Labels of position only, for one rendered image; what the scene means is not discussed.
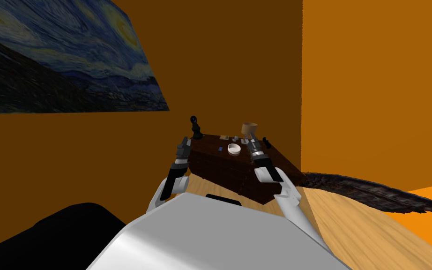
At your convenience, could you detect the black chess piece statue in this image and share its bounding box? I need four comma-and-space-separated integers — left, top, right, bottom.
190, 116, 203, 141

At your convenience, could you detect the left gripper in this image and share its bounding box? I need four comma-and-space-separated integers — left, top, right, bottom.
176, 136, 192, 161

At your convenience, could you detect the dark shaggy rug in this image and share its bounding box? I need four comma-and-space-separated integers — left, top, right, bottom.
298, 172, 432, 214

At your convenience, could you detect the dark brown wooden table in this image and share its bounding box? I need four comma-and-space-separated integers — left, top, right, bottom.
187, 133, 307, 205

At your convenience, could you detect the blue swirling night sky painting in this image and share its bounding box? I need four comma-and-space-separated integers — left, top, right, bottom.
0, 0, 170, 115

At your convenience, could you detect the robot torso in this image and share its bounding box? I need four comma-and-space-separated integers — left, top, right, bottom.
86, 193, 353, 270

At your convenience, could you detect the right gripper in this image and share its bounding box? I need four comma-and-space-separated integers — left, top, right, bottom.
244, 132, 263, 154

